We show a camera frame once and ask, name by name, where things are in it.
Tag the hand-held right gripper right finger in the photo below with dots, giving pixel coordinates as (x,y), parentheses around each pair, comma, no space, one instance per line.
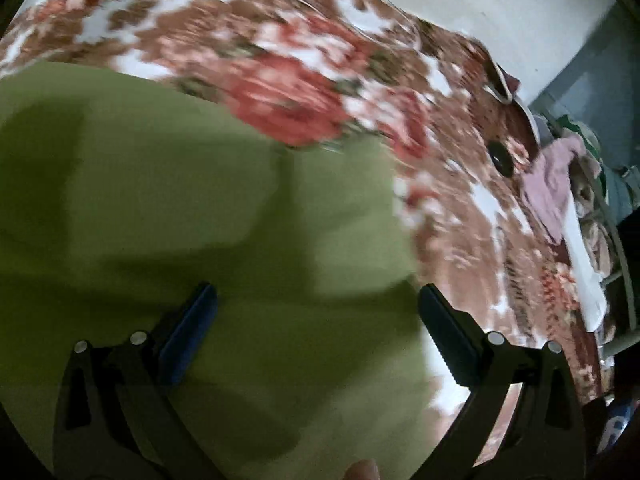
(446,336)

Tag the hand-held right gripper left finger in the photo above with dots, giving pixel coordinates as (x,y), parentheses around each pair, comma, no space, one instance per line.
(192,329)

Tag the green garment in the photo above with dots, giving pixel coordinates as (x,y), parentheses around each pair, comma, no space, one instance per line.
(200,200)

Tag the person's right hand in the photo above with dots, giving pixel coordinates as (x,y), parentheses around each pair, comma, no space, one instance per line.
(362,471)

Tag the pale pink cloth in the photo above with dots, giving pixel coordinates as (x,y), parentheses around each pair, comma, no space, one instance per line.
(550,185)

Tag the dark round object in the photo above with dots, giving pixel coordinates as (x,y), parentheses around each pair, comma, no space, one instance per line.
(501,159)

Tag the blue and white object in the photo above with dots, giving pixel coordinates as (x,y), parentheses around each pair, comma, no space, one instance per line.
(617,425)

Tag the teal green cloth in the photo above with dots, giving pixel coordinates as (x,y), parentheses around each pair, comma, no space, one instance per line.
(620,192)

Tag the floral brown blanket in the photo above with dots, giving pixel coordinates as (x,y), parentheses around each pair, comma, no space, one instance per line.
(280,75)

